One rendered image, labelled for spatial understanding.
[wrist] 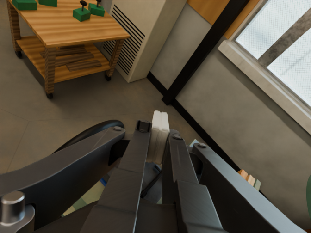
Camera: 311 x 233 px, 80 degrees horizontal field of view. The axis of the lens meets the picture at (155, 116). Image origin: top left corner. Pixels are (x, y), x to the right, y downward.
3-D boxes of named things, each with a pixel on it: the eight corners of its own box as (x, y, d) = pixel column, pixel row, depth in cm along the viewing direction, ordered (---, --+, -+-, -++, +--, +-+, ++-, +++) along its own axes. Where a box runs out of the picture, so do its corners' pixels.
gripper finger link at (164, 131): (160, 129, 14) (170, 131, 14) (160, 111, 21) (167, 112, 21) (152, 164, 15) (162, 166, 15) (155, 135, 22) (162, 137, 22)
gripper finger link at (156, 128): (152, 164, 15) (143, 162, 15) (155, 135, 22) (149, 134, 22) (160, 129, 14) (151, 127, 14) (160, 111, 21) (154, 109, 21)
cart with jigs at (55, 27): (81, 45, 199) (91, -21, 154) (113, 82, 188) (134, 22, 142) (9, 53, 155) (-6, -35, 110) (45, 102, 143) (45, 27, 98)
